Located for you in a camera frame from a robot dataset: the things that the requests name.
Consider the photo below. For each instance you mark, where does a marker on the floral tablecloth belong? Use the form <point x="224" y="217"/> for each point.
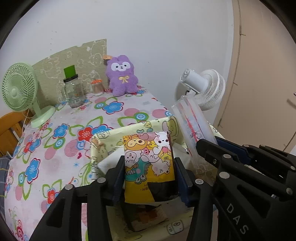
<point x="57" y="153"/>

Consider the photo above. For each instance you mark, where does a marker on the glass mason jar mug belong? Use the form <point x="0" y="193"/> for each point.
<point x="73" y="91"/>

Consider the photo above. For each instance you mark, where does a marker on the green cartoon board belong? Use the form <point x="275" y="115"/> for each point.
<point x="89" y="65"/>

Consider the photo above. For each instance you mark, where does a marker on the white cloth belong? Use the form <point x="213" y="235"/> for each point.
<point x="110" y="161"/>

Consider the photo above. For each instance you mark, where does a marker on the green cup on jar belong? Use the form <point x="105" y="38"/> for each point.
<point x="70" y="71"/>

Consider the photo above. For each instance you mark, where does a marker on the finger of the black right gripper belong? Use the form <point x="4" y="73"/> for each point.
<point x="240" y="151"/>
<point x="212" y="153"/>

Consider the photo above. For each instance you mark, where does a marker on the grey plaid pillow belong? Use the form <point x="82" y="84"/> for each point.
<point x="4" y="166"/>

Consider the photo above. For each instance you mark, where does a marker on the green desk fan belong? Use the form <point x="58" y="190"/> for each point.
<point x="19" y="90"/>

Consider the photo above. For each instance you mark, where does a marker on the yellow cartoon storage box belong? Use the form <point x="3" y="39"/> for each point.
<point x="103" y="143"/>

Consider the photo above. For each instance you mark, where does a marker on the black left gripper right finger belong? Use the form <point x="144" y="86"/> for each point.
<point x="195" y="193"/>

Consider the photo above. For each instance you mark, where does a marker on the toothpick jar orange lid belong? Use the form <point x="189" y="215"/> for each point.
<point x="97" y="87"/>

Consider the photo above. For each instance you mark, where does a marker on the purple plush bunny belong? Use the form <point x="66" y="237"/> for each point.
<point x="120" y="73"/>

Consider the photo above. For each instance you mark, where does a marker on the yellow cartoon tissue pack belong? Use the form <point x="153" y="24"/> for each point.
<point x="149" y="168"/>

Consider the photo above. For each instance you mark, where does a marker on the white standing fan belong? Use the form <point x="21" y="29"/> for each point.
<point x="208" y="87"/>

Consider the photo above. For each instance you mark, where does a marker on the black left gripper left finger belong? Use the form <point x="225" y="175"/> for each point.
<point x="62" y="220"/>

